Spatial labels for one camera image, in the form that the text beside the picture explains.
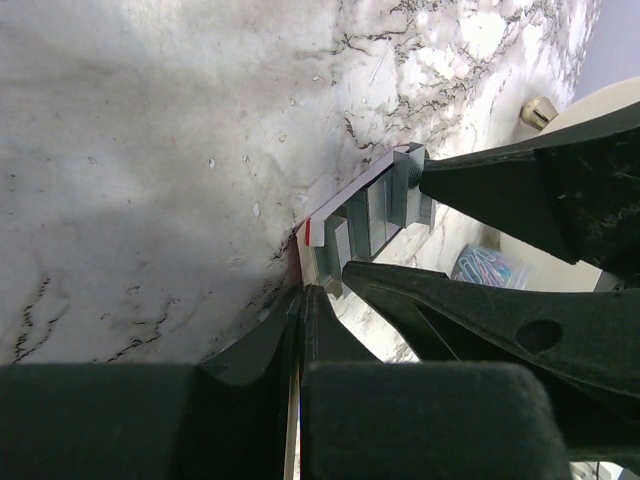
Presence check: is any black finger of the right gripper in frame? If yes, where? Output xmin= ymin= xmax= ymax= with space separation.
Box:
xmin=343 ymin=261 xmax=639 ymax=415
xmin=420 ymin=104 xmax=639 ymax=275

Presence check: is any staple box tray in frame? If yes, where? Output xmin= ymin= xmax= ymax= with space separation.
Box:
xmin=296 ymin=145 xmax=406 ymax=298

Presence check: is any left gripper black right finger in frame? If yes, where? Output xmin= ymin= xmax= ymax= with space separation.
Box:
xmin=299 ymin=286 xmax=570 ymax=479

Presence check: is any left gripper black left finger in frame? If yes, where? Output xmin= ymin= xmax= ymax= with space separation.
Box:
xmin=1 ymin=288 xmax=302 ymax=479

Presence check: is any clear jar of paper clips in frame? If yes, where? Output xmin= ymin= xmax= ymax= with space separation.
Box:
xmin=451 ymin=244 xmax=535 ymax=290

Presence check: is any large white paper roll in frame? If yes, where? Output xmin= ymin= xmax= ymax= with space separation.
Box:
xmin=500 ymin=78 xmax=639 ymax=293

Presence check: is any staple strip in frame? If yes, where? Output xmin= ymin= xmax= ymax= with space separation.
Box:
xmin=390 ymin=142 xmax=435 ymax=229

